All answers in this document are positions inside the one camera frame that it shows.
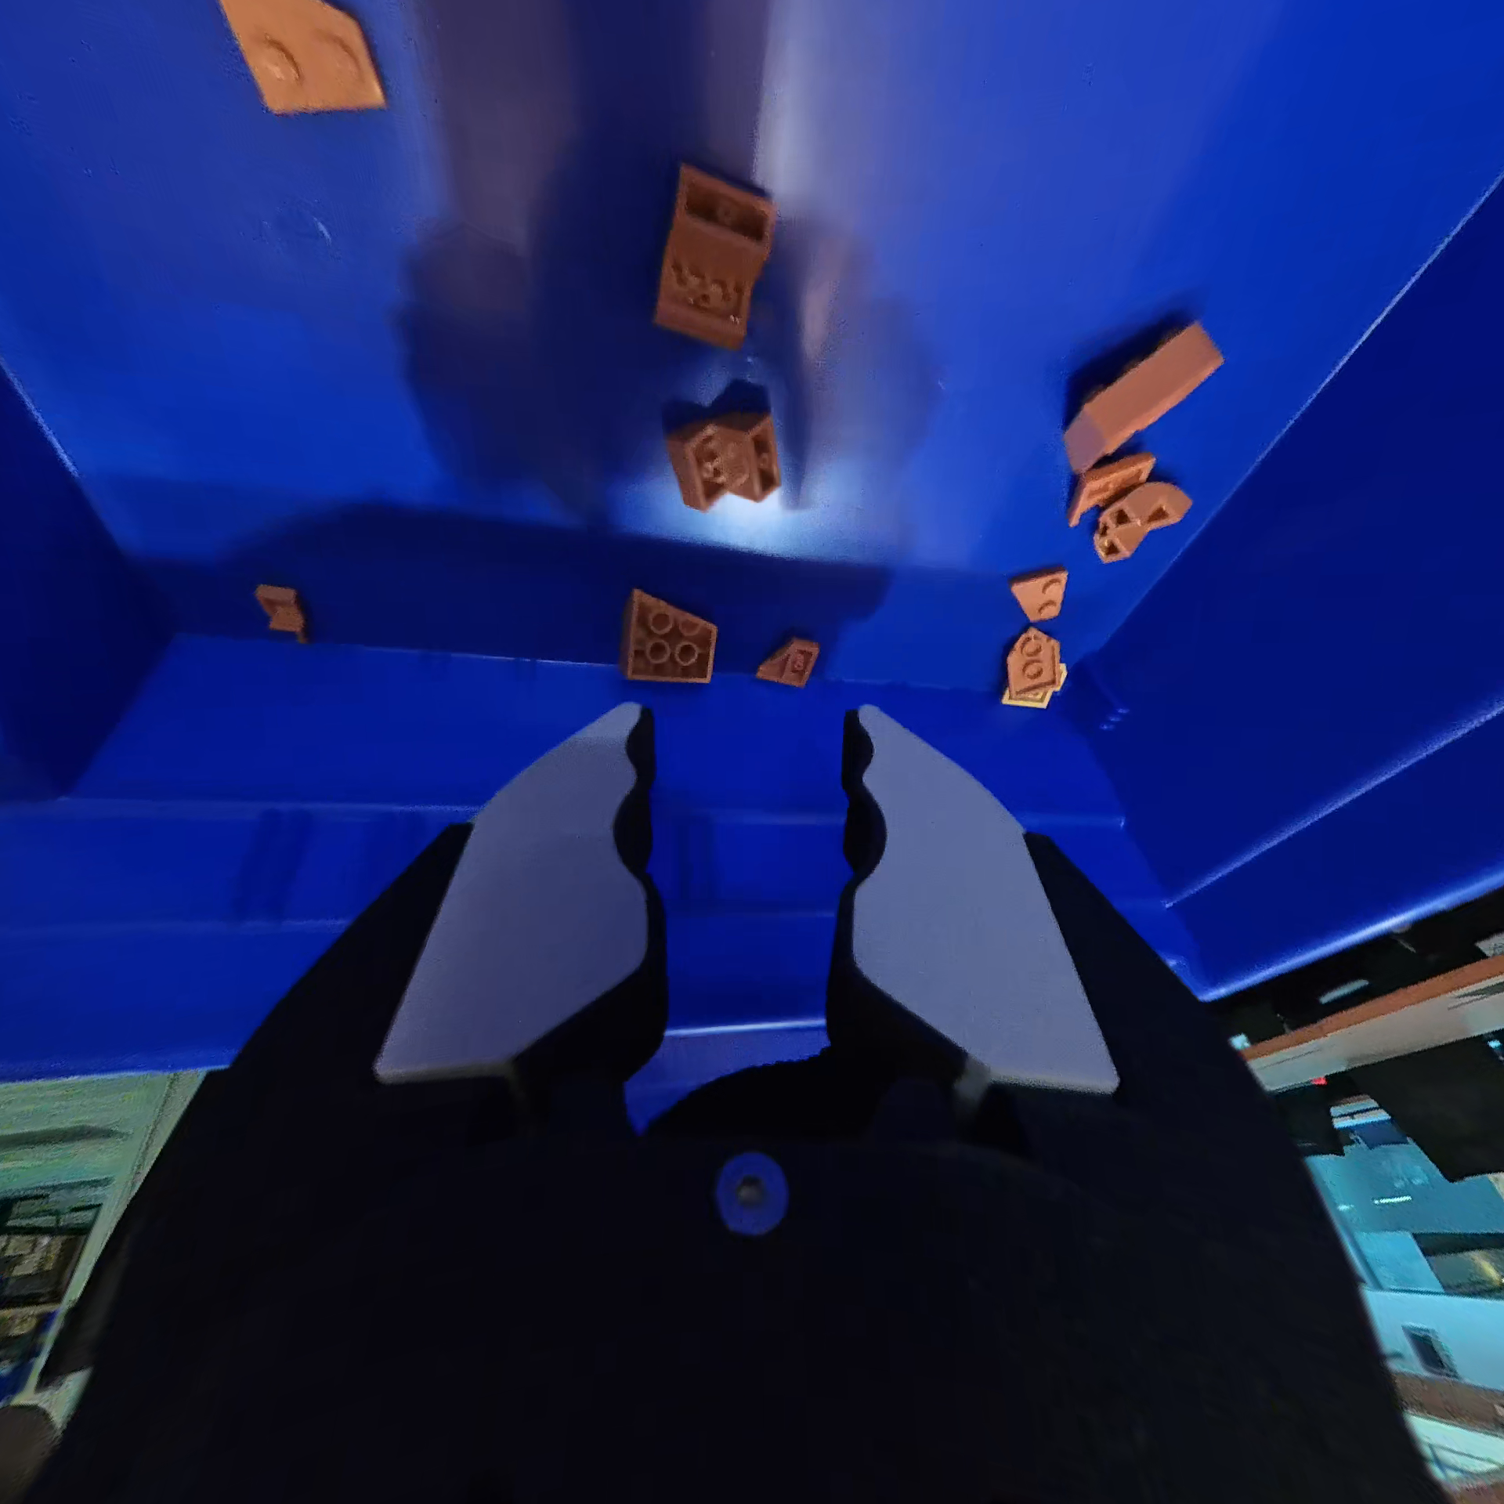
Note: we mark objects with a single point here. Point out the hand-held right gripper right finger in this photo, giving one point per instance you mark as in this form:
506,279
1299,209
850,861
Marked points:
975,940

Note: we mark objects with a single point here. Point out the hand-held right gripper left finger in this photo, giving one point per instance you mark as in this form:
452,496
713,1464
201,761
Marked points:
518,940

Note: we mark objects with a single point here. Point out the blue plastic bin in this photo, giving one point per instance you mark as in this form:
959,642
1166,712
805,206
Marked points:
354,352

